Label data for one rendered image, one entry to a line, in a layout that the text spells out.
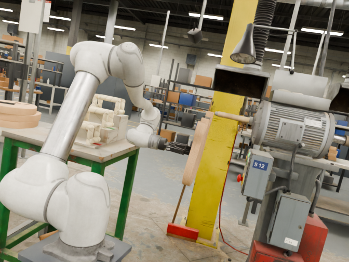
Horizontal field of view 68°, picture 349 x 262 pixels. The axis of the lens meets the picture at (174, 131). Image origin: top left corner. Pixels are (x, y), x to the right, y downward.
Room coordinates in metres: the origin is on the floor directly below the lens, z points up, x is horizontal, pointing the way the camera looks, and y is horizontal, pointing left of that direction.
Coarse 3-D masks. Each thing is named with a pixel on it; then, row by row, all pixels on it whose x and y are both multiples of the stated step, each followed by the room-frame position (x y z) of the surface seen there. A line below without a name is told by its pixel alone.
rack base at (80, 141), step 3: (78, 138) 1.52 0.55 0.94; (81, 138) 1.53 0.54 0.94; (84, 138) 1.55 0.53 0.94; (75, 141) 1.43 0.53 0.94; (78, 141) 1.44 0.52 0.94; (81, 141) 1.45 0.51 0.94; (84, 141) 1.47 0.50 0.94; (99, 141) 1.55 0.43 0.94; (78, 144) 1.42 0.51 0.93; (81, 144) 1.41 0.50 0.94; (84, 144) 1.41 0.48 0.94; (93, 144) 1.45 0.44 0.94; (102, 144) 1.50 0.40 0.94; (105, 144) 1.54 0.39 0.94; (90, 147) 1.41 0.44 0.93; (93, 147) 1.40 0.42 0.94; (96, 147) 1.42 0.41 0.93
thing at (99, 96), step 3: (96, 96) 1.76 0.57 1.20; (99, 96) 1.76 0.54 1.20; (102, 96) 1.76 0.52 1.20; (105, 96) 1.76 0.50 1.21; (108, 96) 1.76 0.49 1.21; (102, 99) 1.76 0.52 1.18; (105, 99) 1.75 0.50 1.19; (108, 99) 1.75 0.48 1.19; (111, 99) 1.74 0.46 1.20; (114, 99) 1.74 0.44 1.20; (117, 99) 1.74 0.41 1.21
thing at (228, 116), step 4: (220, 112) 1.51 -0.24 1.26; (224, 112) 1.52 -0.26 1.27; (220, 116) 1.51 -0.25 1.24; (224, 116) 1.50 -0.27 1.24; (228, 116) 1.50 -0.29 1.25; (232, 116) 1.49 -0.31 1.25; (236, 116) 1.49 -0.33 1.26; (240, 116) 1.49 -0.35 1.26; (244, 116) 1.49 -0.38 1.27; (236, 120) 1.50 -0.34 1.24; (240, 120) 1.49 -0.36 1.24; (244, 120) 1.48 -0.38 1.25; (248, 120) 1.48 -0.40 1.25
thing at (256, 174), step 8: (256, 152) 1.19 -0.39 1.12; (264, 152) 1.25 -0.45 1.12; (248, 160) 1.16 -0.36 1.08; (256, 160) 1.14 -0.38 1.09; (264, 160) 1.13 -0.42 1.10; (272, 160) 1.12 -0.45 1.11; (248, 168) 1.14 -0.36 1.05; (256, 168) 1.14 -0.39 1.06; (264, 168) 1.13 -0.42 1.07; (248, 176) 1.14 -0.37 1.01; (256, 176) 1.13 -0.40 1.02; (264, 176) 1.13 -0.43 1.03; (240, 184) 1.28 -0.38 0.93; (248, 184) 1.14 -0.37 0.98; (256, 184) 1.13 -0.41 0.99; (264, 184) 1.13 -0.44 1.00; (248, 192) 1.14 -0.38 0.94; (256, 192) 1.13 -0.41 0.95; (264, 192) 1.12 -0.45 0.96; (248, 200) 1.24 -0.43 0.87
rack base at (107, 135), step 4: (100, 124) 1.70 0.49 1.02; (80, 128) 1.58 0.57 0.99; (104, 128) 1.58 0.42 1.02; (108, 128) 1.60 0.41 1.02; (116, 128) 1.67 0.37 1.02; (80, 132) 1.58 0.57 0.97; (84, 132) 1.57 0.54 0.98; (100, 132) 1.55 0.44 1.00; (104, 132) 1.55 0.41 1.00; (108, 132) 1.55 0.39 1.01; (112, 132) 1.61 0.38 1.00; (116, 132) 1.68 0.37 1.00; (80, 136) 1.57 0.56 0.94; (84, 136) 1.57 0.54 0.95; (100, 136) 1.55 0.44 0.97; (104, 136) 1.55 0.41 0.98; (108, 136) 1.56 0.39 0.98; (112, 136) 1.62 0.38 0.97; (116, 136) 1.69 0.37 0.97; (100, 140) 1.55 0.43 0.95; (104, 140) 1.55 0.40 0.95; (108, 140) 1.57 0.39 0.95; (112, 140) 1.63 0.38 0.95
